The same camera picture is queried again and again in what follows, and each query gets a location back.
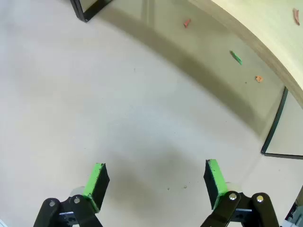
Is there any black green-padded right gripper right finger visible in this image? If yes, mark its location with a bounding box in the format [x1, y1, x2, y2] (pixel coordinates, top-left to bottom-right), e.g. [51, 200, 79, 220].
[201, 159, 280, 227]

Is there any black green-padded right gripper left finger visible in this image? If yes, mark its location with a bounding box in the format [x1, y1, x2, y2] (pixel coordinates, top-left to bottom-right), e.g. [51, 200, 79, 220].
[33, 162, 111, 227]

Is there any green paper strip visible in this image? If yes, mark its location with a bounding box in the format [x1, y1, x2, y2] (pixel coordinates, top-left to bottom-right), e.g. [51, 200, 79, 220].
[230, 50, 243, 65]

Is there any black-framed wooden shelf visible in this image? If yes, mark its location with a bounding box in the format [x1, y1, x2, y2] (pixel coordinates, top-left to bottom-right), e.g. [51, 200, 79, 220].
[70, 0, 303, 159]

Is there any long orange paper scrap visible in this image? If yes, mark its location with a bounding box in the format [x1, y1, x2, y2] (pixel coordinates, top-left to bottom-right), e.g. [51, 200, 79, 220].
[292, 8, 301, 26]

